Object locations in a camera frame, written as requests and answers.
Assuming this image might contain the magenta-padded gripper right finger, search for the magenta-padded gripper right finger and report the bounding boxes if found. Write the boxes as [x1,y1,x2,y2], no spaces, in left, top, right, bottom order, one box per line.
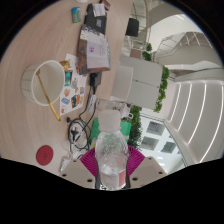
[125,145,168,190]

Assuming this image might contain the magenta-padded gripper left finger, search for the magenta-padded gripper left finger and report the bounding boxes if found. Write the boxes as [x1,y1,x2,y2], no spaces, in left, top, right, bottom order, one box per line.
[60,148,100,190]

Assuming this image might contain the clear water bottle red label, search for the clear water bottle red label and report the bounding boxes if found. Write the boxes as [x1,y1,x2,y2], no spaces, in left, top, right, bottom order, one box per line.
[94,109,130,192]

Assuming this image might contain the row of green hedge plants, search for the row of green hedge plants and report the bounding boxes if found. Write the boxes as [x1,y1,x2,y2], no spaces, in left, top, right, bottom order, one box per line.
[127,105,144,149]

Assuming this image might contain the green tote bag cat print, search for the green tote bag cat print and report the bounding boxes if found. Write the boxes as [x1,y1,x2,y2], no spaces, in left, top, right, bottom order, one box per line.
[89,118,133,141]

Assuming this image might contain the flat round red coaster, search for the flat round red coaster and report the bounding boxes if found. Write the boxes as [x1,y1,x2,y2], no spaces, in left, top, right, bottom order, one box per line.
[35,144,55,167]

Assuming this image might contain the clear tumbler with white lid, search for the clear tumbler with white lid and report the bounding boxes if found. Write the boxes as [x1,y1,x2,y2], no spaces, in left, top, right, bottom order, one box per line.
[96,99,134,119]

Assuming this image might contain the colourful sticker sheet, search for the colourful sticker sheet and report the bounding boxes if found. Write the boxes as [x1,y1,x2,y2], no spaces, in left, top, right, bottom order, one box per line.
[59,53,87,117]

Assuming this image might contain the ceiling strip lights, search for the ceiling strip lights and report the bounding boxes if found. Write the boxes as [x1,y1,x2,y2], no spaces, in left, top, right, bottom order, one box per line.
[168,81,224,164]

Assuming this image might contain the white chair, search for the white chair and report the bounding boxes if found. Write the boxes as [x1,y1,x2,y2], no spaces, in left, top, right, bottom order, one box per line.
[110,64,134,103]

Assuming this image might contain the black power adapter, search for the black power adapter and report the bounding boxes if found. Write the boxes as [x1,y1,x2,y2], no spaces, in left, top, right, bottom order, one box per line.
[88,71,103,88]

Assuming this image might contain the gold spoon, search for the gold spoon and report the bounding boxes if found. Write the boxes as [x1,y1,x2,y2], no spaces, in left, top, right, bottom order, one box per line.
[35,68,62,122]

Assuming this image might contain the white grid-pattern mug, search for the white grid-pattern mug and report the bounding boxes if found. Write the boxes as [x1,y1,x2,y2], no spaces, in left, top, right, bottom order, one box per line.
[20,59,66,107]

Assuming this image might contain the potted green plant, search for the potted green plant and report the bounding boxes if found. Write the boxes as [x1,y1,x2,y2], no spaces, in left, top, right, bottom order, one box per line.
[141,42,154,62]

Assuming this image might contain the open paper booklet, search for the open paper booklet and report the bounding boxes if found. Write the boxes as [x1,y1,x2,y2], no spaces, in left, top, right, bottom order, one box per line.
[77,24,112,75]

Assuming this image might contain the black chair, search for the black chair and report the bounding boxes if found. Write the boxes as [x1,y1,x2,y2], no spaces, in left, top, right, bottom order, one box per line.
[125,17,140,38]

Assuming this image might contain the black tablet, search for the black tablet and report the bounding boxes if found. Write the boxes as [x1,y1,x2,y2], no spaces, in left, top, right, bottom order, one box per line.
[83,3,108,36]

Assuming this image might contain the small teal packet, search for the small teal packet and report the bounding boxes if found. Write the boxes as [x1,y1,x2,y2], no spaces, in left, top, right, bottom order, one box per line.
[71,6,82,24]

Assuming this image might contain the small white card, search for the small white card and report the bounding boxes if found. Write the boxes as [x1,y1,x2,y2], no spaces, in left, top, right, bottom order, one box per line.
[91,3,106,18]

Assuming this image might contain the small red black wallet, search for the small red black wallet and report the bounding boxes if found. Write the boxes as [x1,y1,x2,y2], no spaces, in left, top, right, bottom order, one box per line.
[101,0,112,11]

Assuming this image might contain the tangle of black cables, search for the tangle of black cables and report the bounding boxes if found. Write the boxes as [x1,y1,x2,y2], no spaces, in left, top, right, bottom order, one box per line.
[64,86,101,158]

